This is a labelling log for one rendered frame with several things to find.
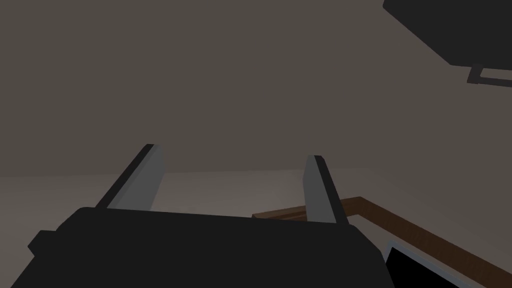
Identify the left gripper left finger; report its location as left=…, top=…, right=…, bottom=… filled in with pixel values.
left=95, top=143, right=166, bottom=212

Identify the dark bar handle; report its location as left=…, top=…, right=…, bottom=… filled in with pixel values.
left=466, top=63, right=512, bottom=88

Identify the dark wall cabinet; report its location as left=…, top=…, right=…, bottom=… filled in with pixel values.
left=382, top=0, right=512, bottom=71

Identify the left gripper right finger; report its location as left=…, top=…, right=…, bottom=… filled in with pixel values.
left=302, top=154, right=350, bottom=225

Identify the black screen with grey frame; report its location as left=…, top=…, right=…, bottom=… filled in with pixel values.
left=383, top=240, right=487, bottom=288

